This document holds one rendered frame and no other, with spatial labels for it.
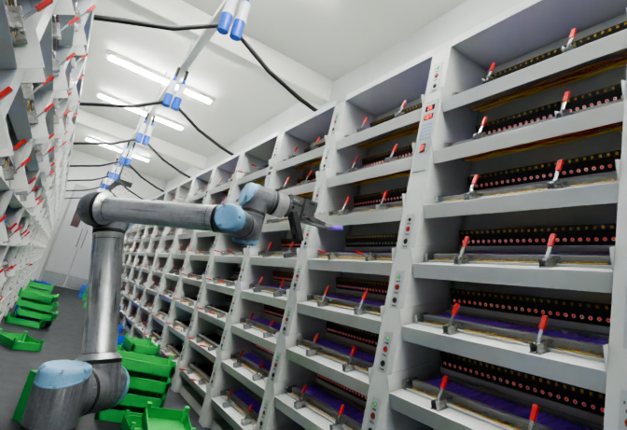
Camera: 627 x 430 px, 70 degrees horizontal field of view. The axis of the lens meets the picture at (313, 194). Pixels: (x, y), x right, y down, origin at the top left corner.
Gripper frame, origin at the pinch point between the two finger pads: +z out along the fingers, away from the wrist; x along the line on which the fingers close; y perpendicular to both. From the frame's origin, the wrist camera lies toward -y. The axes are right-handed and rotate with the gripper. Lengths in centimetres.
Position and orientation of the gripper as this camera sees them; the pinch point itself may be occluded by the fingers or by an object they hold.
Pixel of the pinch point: (327, 228)
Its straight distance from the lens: 173.7
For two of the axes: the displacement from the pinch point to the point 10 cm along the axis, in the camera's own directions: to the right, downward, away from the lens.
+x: -4.9, 1.1, 8.7
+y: 2.3, -9.4, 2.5
